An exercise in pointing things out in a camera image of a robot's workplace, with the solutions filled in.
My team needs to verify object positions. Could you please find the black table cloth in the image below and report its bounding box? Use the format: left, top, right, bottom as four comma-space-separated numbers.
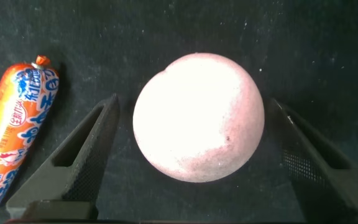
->
0, 0, 358, 224

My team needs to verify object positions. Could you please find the orange sausage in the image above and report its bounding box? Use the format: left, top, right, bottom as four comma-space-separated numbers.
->
0, 55, 60, 222

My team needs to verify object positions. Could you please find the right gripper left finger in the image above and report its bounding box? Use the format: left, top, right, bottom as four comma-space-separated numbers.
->
6, 93, 121, 221

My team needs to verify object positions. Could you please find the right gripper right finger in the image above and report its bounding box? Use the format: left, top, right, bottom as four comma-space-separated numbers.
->
267, 98, 358, 222

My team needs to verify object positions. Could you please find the pale purple round bun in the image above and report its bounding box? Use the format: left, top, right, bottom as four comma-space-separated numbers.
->
132, 52, 265, 184

